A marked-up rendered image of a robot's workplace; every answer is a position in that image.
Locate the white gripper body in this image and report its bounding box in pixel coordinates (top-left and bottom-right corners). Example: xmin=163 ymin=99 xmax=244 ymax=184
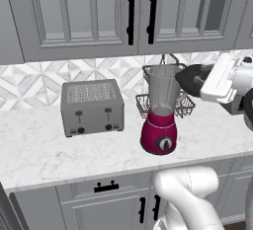
xmin=199 ymin=52 xmax=244 ymax=105

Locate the magenta blender with clear jar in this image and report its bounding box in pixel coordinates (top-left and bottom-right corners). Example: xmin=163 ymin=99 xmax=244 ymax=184
xmin=139 ymin=63 xmax=187 ymax=156

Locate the grey upper cupboard door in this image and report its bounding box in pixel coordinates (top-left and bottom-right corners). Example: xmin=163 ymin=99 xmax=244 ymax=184
xmin=233 ymin=0 xmax=253 ymax=50
xmin=137 ymin=0 xmax=245 ymax=56
xmin=4 ymin=0 xmax=141 ymax=63

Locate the grey cupboard door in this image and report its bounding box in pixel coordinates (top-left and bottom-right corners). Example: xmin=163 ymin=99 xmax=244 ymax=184
xmin=148 ymin=188 xmax=170 ymax=230
xmin=214 ymin=171 xmax=253 ymax=221
xmin=137 ymin=0 xmax=245 ymax=56
xmin=59 ymin=189 xmax=150 ymax=230
xmin=233 ymin=0 xmax=253 ymax=50
xmin=4 ymin=0 xmax=141 ymax=63

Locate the grey drawer front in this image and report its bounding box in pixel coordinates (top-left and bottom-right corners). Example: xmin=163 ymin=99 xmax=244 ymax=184
xmin=54 ymin=172 xmax=153 ymax=204
xmin=211 ymin=155 xmax=253 ymax=176

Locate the grey lower cupboard door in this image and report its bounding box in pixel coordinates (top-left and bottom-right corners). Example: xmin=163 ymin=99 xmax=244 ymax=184
xmin=59 ymin=189 xmax=150 ymax=230
xmin=148 ymin=188 xmax=170 ymax=230
xmin=214 ymin=171 xmax=253 ymax=221

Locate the grey four-slot toaster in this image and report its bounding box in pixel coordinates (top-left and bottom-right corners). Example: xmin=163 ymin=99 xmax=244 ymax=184
xmin=59 ymin=78 xmax=126 ymax=138

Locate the grey upper cupboard side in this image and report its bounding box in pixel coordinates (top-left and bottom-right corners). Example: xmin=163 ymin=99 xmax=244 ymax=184
xmin=0 ymin=0 xmax=26 ymax=66

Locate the dark wire basket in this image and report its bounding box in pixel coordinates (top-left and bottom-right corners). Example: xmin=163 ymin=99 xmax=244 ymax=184
xmin=134 ymin=53 xmax=197 ymax=120

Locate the black upper cupboard handle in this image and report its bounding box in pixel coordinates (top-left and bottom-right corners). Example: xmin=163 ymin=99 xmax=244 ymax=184
xmin=126 ymin=0 xmax=136 ymax=46
xmin=146 ymin=0 xmax=159 ymax=45

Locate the black cupboard handle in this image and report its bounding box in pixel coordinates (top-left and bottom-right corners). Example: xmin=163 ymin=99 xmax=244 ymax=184
xmin=146 ymin=0 xmax=159 ymax=45
xmin=151 ymin=194 xmax=162 ymax=222
xmin=126 ymin=0 xmax=136 ymax=46
xmin=137 ymin=196 xmax=146 ymax=225

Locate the black lower cupboard handle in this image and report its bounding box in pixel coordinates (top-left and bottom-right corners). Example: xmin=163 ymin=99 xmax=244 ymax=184
xmin=137 ymin=196 xmax=146 ymax=225
xmin=151 ymin=194 xmax=162 ymax=222

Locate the black drawer handle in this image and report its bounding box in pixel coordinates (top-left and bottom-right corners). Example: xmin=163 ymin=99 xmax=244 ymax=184
xmin=93 ymin=180 xmax=120 ymax=193

